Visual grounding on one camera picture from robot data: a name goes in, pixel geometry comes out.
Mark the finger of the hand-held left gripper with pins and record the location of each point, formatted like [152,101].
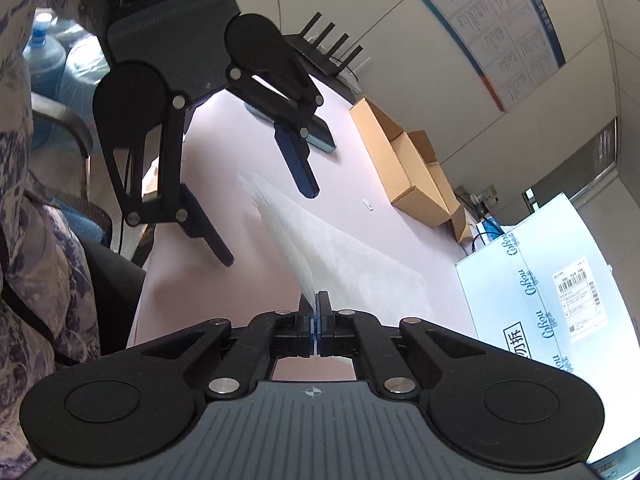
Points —
[205,225]
[297,165]

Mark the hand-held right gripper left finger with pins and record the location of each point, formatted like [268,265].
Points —
[285,335]

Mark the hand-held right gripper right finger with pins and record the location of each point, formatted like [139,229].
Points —
[345,335]

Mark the white shopping bag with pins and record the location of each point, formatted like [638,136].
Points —
[330,255]

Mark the dark flat device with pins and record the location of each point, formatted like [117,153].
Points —
[320,137]

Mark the blue water jug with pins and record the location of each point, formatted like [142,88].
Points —
[85,70]
[45,65]

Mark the black router with antennas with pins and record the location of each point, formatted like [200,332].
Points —
[310,52]

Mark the open brown cardboard box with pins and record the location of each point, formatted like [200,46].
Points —
[415,170]

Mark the grey office chair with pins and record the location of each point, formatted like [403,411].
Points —
[70,125]

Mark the person in patterned clothing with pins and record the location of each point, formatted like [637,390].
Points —
[30,260]

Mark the blue tissue box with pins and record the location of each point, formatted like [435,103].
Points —
[487,225]

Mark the grey power socket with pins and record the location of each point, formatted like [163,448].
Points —
[482,195]

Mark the dark glass door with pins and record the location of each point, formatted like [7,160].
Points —
[575,175]

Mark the wall poster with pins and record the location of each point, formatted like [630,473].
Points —
[495,25]

